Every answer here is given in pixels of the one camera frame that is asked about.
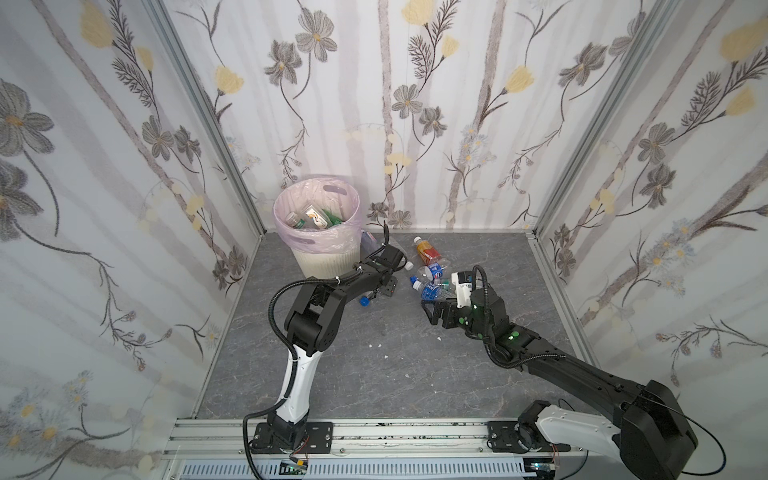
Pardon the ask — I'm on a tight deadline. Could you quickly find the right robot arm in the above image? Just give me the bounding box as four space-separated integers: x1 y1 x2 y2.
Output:
421 286 698 479

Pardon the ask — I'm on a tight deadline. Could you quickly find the Pepsi blue label bottle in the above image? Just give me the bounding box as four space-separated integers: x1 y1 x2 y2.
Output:
409 259 452 285

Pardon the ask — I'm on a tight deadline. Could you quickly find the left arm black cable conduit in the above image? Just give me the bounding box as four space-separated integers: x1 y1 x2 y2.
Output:
241 275 361 480

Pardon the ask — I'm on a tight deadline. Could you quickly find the white slotted cable duct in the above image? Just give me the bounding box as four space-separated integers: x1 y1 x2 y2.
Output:
175 458 536 479

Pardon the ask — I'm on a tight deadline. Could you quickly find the cream waste bin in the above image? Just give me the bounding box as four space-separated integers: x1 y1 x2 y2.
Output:
292 246 360 279

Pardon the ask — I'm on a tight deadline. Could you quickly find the blue label white cap bottle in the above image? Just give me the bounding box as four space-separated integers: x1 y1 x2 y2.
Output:
412 280 455 301

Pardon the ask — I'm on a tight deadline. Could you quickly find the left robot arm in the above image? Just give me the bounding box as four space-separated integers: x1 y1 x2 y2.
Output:
264 244 406 449

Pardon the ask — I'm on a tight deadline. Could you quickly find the orange red label bottle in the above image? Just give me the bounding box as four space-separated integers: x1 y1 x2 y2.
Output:
413 236 442 266

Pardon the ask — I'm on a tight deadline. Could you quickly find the left aluminium corner post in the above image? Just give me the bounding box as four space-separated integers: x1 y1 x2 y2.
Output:
142 0 267 237

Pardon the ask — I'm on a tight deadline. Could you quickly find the pink bin liner bag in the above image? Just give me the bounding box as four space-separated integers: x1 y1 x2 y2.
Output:
273 177 363 254

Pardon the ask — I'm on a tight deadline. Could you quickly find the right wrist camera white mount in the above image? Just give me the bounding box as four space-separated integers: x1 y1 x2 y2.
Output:
451 271 475 308

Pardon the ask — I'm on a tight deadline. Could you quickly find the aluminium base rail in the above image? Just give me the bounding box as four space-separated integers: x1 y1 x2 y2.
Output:
158 416 613 463

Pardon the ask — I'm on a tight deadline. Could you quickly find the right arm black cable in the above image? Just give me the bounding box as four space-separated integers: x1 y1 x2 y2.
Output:
653 395 728 478

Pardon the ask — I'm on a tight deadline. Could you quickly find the green soda bottle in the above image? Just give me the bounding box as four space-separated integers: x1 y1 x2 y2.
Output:
323 209 344 226

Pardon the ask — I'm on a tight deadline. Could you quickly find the purple tinted Cancer bottle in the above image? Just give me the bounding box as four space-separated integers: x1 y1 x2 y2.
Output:
360 230 381 259

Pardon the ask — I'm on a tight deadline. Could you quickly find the clear ribbed bottle white cap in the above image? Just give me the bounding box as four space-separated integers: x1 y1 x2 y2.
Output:
390 237 414 272

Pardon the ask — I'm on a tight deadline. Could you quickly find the clear square bottle green band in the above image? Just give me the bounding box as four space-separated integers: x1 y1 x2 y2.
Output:
300 203 330 230

